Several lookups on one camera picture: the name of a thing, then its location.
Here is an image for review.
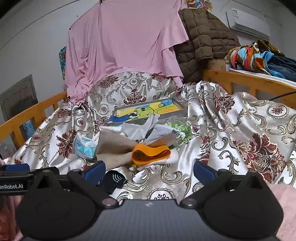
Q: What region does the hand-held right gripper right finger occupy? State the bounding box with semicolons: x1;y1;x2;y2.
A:
180;161;270;208

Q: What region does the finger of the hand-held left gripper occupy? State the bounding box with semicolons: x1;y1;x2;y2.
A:
0;163;60;178

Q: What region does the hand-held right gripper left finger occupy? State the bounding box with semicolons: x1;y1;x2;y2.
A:
29;161;119;208

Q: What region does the black sock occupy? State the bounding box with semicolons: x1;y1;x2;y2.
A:
97;170;127;194

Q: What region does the orange fabric band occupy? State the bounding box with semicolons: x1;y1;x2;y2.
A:
131;143;171;165

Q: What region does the grey cloth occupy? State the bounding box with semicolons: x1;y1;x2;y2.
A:
121;115;178;145

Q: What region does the grey tray with cartoon print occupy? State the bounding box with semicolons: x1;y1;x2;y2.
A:
109;97;188;127

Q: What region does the pink fleece cloth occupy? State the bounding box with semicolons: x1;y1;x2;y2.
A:
268;183;296;241
0;195;25;241

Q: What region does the beige cloth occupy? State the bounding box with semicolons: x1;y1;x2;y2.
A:
96;130;139;168

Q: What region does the light blue cloth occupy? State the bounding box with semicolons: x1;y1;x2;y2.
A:
23;121;36;140

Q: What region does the floral satin blanket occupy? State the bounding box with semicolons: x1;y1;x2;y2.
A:
0;71;296;202

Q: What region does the colourful patterned cloth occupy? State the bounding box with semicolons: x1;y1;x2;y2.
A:
225;39;287;72

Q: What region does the blue denim clothing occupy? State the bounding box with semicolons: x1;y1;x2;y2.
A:
261;51;296;80

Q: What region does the brown quilted jacket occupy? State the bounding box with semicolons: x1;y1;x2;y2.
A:
174;8;241;84

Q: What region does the pink hanging sheet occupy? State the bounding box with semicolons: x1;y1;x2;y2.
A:
65;0;192;105

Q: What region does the white air conditioner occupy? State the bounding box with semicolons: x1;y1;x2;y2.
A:
225;8;271;39

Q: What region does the grey wall panel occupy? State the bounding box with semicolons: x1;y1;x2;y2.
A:
0;74;38;121

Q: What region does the wooden bed frame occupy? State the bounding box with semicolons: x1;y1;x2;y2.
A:
0;58;296;150

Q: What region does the black cable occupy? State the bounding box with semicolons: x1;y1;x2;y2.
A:
268;91;296;101

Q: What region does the colourful wall poster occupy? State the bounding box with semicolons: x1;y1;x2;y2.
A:
58;46;67;80

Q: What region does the cartoon wall poster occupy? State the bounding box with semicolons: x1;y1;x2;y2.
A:
185;0;213;10

